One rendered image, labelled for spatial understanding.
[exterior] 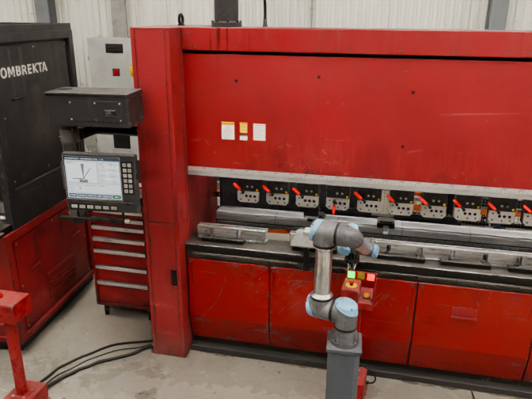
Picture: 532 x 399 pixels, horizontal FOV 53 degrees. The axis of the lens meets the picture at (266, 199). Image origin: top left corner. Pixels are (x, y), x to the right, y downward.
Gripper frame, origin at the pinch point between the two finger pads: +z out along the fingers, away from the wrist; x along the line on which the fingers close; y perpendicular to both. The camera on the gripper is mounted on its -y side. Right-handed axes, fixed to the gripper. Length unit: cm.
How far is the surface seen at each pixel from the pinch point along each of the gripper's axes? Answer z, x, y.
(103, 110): -100, -142, -2
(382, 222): 9, 13, -54
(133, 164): -71, -126, 8
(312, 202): -18, -31, -36
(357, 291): 12.1, 4.5, 8.4
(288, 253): 9.5, -44.1, -14.0
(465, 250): 8, 67, -35
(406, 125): -67, 24, -58
